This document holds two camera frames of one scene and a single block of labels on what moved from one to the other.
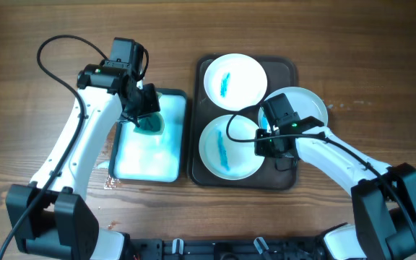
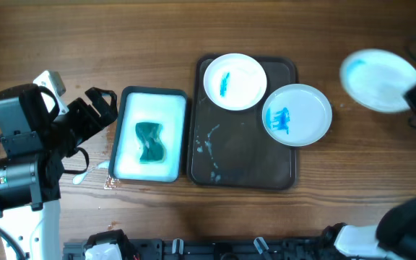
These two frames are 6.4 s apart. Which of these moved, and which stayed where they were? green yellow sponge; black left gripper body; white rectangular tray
Moved: black left gripper body; green yellow sponge
Stayed: white rectangular tray
